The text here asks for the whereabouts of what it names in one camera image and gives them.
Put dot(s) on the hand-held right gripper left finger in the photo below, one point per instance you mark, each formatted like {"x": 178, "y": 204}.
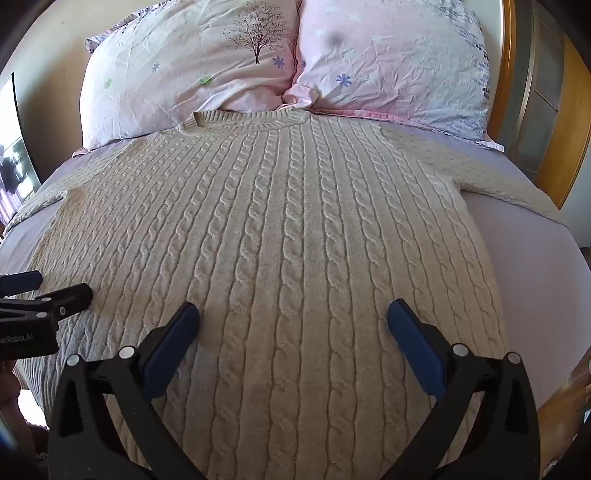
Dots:
{"x": 171, "y": 345}

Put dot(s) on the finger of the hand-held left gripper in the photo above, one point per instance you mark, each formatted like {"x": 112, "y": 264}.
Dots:
{"x": 74, "y": 297}
{"x": 21, "y": 280}

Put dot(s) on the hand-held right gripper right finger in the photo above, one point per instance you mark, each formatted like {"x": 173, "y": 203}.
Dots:
{"x": 415, "y": 344}

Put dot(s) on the lilac bed sheet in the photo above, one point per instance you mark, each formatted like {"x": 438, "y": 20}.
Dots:
{"x": 526, "y": 286}

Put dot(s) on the framed picture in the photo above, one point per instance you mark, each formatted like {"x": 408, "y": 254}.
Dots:
{"x": 16, "y": 147}

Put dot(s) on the pink tree-print pillow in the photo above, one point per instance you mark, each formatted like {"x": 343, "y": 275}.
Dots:
{"x": 184, "y": 64}

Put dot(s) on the pink flower-print pillow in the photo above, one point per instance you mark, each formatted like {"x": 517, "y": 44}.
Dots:
{"x": 392, "y": 64}

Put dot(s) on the wooden headboard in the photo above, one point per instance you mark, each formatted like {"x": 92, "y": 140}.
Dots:
{"x": 505, "y": 69}

